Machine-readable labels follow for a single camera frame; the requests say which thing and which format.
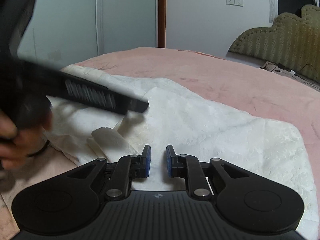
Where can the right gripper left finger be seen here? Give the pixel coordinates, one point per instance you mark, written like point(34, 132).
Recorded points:
point(72, 200)

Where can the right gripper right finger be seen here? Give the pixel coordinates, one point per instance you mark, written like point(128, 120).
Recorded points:
point(245, 200)

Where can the white textured pants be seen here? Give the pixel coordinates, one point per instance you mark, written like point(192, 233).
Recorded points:
point(192, 125)

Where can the person's left hand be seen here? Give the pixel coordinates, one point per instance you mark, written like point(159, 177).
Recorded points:
point(23, 142)

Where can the white floral wardrobe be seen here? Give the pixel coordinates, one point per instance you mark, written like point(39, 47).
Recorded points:
point(63, 32)

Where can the pink bed blanket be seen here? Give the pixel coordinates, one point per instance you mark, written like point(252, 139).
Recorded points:
point(256, 91)

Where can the olive upholstered headboard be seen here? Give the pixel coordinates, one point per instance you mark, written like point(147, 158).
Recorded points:
point(292, 41)

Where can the brown wooden door frame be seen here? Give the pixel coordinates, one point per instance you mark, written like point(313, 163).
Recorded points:
point(162, 20)

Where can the white wall socket pair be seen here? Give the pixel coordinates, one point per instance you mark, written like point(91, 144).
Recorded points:
point(239, 3)

